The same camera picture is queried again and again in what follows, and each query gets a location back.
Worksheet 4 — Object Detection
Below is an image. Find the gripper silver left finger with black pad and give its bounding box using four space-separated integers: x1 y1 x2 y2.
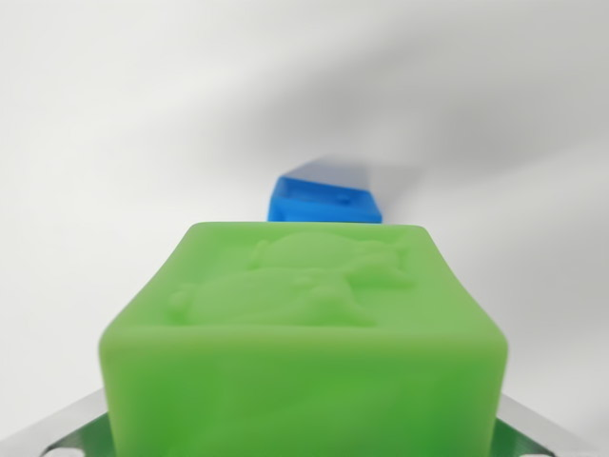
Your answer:
0 387 111 457

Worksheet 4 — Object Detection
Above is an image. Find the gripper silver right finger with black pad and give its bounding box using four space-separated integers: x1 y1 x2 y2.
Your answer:
497 392 609 457

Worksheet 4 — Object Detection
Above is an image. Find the green soft cube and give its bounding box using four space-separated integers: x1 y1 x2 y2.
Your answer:
97 221 509 457

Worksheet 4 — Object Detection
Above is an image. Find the blue soft cube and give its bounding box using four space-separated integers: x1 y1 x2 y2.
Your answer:
266 174 384 225

